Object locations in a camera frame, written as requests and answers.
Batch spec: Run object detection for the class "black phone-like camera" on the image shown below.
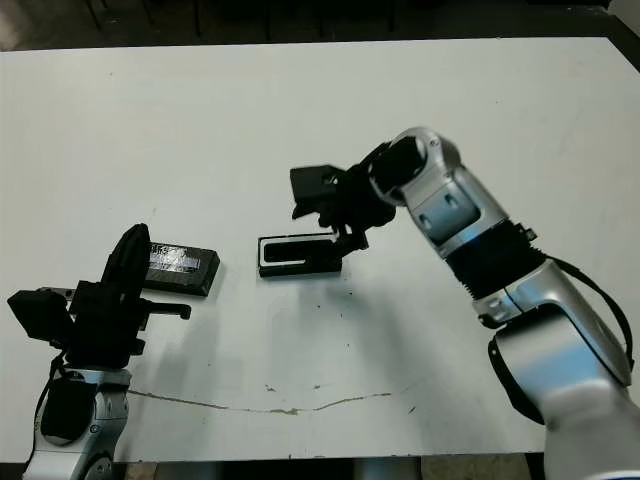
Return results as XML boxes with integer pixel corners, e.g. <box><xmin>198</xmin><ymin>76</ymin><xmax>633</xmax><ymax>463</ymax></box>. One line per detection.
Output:
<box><xmin>262</xmin><ymin>241</ymin><xmax>335</xmax><ymax>265</ymax></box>

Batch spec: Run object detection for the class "black box lid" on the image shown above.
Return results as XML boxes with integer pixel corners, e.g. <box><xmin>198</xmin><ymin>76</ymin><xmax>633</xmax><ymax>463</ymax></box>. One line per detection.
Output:
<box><xmin>142</xmin><ymin>241</ymin><xmax>224</xmax><ymax>300</ymax></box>

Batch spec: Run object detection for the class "black box base white insert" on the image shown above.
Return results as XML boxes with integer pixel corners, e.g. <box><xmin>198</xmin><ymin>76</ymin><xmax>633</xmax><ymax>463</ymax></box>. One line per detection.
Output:
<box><xmin>258</xmin><ymin>232</ymin><xmax>345</xmax><ymax>280</ymax></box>

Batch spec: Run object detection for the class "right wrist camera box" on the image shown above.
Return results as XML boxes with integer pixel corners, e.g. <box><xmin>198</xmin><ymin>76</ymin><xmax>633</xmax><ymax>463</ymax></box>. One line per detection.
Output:
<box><xmin>289</xmin><ymin>163</ymin><xmax>347</xmax><ymax>221</ymax></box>

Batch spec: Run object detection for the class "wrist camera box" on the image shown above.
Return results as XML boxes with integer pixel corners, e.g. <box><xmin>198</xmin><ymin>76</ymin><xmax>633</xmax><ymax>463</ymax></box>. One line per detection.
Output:
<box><xmin>7</xmin><ymin>289</ymin><xmax>76</xmax><ymax>345</ymax></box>
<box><xmin>289</xmin><ymin>163</ymin><xmax>347</xmax><ymax>221</ymax></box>

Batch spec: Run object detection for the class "grey right robot leg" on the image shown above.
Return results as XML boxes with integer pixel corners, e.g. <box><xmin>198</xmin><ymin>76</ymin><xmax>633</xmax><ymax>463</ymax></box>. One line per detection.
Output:
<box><xmin>357</xmin><ymin>457</ymin><xmax>421</xmax><ymax>480</ymax></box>

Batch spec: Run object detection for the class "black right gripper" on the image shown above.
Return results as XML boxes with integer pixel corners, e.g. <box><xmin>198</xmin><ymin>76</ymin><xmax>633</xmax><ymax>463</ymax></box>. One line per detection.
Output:
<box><xmin>317</xmin><ymin>162</ymin><xmax>398</xmax><ymax>262</ymax></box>

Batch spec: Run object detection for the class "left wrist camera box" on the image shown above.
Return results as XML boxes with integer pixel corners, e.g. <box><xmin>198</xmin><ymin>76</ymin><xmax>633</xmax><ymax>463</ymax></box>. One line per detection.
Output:
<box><xmin>7</xmin><ymin>289</ymin><xmax>76</xmax><ymax>345</ymax></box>

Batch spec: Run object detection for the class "grey robot leg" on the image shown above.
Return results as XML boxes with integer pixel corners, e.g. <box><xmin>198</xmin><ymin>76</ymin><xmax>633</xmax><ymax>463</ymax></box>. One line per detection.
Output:
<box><xmin>189</xmin><ymin>459</ymin><xmax>221</xmax><ymax>480</ymax></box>
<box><xmin>357</xmin><ymin>457</ymin><xmax>421</xmax><ymax>480</ymax></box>

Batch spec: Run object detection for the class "grey left robot leg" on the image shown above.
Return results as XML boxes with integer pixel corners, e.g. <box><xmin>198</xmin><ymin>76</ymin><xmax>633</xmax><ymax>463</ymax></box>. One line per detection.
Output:
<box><xmin>189</xmin><ymin>459</ymin><xmax>221</xmax><ymax>480</ymax></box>

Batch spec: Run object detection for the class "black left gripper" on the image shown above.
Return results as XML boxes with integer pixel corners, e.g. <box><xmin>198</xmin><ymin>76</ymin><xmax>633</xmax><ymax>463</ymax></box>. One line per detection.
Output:
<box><xmin>38</xmin><ymin>223</ymin><xmax>194</xmax><ymax>370</ymax></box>

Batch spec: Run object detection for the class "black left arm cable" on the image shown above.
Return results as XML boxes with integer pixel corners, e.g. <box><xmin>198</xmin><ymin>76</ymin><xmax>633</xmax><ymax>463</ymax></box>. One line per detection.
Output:
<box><xmin>32</xmin><ymin>349</ymin><xmax>69</xmax><ymax>451</ymax></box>

